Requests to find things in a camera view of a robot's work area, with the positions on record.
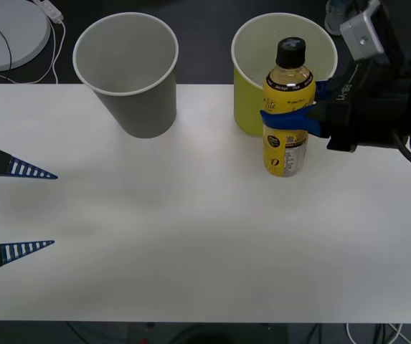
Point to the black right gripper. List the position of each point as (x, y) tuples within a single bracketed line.
[(377, 107)]

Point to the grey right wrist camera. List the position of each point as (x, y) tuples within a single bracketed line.
[(363, 39)]

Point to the yellow bottle with black cap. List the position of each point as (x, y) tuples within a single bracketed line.
[(284, 154)]

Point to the white floor fan stand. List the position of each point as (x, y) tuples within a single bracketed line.
[(18, 32)]

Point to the yellow-green plastic bin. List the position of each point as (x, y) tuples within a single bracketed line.
[(248, 107)]

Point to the person's foot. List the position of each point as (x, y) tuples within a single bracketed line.
[(334, 18)]

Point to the white power strip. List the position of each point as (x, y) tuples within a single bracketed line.
[(51, 10)]

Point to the grey plastic bin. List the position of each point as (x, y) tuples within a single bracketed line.
[(144, 107)]

